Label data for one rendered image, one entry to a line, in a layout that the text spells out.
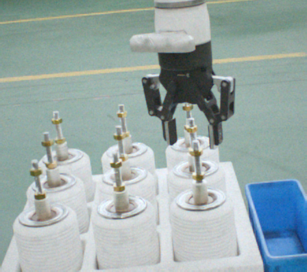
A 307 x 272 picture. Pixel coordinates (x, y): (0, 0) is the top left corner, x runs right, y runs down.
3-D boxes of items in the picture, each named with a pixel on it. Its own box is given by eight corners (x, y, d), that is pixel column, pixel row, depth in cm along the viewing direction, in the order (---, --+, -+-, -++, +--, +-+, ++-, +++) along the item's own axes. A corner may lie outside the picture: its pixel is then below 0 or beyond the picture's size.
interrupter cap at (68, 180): (24, 194, 110) (23, 191, 109) (42, 176, 116) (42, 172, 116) (67, 195, 108) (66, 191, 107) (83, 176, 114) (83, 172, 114)
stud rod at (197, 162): (204, 188, 99) (200, 140, 97) (199, 190, 99) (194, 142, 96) (199, 186, 100) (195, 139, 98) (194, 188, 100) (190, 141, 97)
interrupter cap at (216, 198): (166, 209, 99) (166, 204, 99) (190, 188, 105) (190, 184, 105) (212, 216, 95) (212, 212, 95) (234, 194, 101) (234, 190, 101)
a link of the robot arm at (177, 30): (127, 53, 89) (122, 7, 87) (167, 35, 98) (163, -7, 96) (188, 54, 84) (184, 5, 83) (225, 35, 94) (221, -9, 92)
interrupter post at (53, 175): (45, 188, 111) (42, 170, 110) (51, 182, 113) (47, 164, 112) (58, 188, 111) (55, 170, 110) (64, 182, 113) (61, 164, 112)
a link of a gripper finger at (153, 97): (155, 71, 98) (168, 109, 99) (145, 74, 99) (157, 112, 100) (146, 76, 96) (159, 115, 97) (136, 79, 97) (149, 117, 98)
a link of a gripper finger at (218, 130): (208, 111, 93) (211, 145, 95) (228, 112, 92) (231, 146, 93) (213, 107, 95) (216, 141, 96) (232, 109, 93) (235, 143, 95)
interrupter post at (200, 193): (190, 204, 100) (188, 183, 99) (197, 197, 102) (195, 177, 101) (204, 206, 99) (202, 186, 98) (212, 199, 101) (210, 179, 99)
